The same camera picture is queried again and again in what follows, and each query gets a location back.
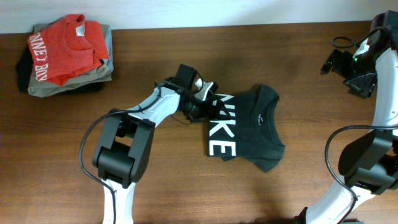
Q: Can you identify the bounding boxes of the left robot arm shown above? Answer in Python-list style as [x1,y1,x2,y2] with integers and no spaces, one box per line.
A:
[92,64,232,223]

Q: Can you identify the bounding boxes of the black folded garment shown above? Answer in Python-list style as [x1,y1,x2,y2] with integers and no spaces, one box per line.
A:
[15,46,104,95]

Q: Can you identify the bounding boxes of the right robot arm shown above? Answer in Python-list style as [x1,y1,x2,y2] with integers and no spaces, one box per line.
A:
[292,11,397,224]

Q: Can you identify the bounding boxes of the red folded t-shirt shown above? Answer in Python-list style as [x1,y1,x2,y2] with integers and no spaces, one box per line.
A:
[27,14,109,86]

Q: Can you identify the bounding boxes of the dark green t-shirt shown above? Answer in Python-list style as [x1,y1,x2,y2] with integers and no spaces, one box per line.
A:
[206,85,285,172]

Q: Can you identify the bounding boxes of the olive grey folded garment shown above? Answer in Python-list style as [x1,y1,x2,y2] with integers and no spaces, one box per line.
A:
[27,24,114,98]

